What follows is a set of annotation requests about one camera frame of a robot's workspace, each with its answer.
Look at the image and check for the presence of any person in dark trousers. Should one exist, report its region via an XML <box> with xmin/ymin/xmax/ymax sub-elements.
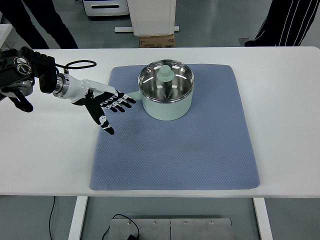
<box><xmin>0</xmin><ymin>0</ymin><xmax>79</xmax><ymax>50</ymax></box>

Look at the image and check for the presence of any white table leg left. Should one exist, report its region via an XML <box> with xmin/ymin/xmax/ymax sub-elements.
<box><xmin>68</xmin><ymin>196</ymin><xmax>88</xmax><ymax>240</ymax></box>

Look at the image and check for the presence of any floor socket plate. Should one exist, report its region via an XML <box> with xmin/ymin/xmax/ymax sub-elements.
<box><xmin>238</xmin><ymin>37</ymin><xmax>251</xmax><ymax>46</ymax></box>

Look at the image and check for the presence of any cardboard box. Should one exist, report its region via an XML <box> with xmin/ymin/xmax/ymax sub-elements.
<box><xmin>139</xmin><ymin>34</ymin><xmax>175</xmax><ymax>48</ymax></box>

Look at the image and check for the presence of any mint green pot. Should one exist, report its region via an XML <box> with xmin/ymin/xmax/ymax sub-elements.
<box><xmin>127</xmin><ymin>89</ymin><xmax>193</xmax><ymax>121</ymax></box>

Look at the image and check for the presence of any black power cable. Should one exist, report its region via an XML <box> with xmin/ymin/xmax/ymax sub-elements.
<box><xmin>100</xmin><ymin>213</ymin><xmax>141</xmax><ymax>240</ymax></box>

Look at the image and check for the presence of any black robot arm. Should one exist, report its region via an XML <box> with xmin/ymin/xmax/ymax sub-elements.
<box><xmin>0</xmin><ymin>47</ymin><xmax>136</xmax><ymax>135</ymax></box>

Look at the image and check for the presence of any metal base plate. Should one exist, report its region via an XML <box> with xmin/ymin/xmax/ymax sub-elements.
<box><xmin>108</xmin><ymin>218</ymin><xmax>236</xmax><ymax>240</ymax></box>

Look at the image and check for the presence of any white table leg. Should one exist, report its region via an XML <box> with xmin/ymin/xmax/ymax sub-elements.
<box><xmin>68</xmin><ymin>196</ymin><xmax>88</xmax><ymax>240</ymax></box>
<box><xmin>253</xmin><ymin>197</ymin><xmax>273</xmax><ymax>240</ymax></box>

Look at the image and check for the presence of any white appliance with slot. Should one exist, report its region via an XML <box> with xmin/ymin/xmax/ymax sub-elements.
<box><xmin>82</xmin><ymin>0</ymin><xmax>129</xmax><ymax>17</ymax></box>

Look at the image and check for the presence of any white table leg right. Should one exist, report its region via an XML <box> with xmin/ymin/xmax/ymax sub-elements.
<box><xmin>253</xmin><ymin>197</ymin><xmax>273</xmax><ymax>240</ymax></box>

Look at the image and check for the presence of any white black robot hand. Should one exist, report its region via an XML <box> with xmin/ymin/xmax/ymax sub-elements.
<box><xmin>52</xmin><ymin>73</ymin><xmax>136</xmax><ymax>135</ymax></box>

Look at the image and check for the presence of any person in striped trousers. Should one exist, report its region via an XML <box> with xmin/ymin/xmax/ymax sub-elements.
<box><xmin>244</xmin><ymin>0</ymin><xmax>320</xmax><ymax>47</ymax></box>

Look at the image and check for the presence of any glass lid with green knob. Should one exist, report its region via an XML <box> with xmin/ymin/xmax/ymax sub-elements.
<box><xmin>138</xmin><ymin>59</ymin><xmax>194</xmax><ymax>103</ymax></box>

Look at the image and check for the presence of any black thin floor cable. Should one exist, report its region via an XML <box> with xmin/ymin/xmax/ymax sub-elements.
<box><xmin>48</xmin><ymin>196</ymin><xmax>56</xmax><ymax>240</ymax></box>

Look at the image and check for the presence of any blue quilted mat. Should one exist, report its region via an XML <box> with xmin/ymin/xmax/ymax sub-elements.
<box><xmin>90</xmin><ymin>64</ymin><xmax>260</xmax><ymax>191</ymax></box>

